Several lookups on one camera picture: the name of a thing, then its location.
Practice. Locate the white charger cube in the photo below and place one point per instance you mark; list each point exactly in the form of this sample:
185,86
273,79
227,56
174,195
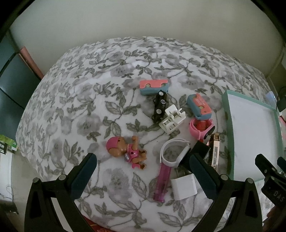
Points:
183,184

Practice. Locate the white plastic plug holder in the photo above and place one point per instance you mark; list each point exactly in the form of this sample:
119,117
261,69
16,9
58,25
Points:
174,118

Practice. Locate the black toy car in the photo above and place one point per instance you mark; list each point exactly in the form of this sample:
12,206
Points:
160,104

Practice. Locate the white power strip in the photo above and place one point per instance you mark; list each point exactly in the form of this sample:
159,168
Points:
272,101

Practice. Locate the grey floral tablecloth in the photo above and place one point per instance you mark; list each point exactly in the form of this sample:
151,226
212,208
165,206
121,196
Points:
92,94

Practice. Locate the pink transparent lighter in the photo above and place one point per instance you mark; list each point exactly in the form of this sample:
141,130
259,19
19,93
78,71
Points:
162,183

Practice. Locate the white smartwatch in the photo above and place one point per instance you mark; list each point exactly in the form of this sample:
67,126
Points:
173,151

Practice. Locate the black charger block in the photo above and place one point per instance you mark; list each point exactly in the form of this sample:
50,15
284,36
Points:
199,148

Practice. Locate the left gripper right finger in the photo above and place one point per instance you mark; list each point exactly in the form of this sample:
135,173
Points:
245,214

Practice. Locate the red glue stick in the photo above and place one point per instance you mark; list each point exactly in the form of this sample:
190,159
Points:
201,125

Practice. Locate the doll with pink cap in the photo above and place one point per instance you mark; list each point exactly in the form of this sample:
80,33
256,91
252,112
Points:
118,147

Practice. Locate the black plugged adapter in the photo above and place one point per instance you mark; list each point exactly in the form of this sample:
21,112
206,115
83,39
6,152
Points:
281,101

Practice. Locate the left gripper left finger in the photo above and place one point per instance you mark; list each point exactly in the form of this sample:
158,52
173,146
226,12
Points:
40,214

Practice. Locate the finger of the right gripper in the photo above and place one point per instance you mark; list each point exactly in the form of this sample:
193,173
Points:
281,162
265,167

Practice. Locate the pink blue box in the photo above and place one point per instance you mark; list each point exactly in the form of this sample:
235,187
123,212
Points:
199,107
152,87

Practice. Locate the rose gold harmonica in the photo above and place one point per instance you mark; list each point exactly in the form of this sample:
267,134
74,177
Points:
213,154

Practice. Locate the pink smartwatch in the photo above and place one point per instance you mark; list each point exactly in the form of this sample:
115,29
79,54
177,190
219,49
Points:
201,136

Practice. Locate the teal white tray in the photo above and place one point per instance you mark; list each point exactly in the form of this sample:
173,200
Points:
252,128

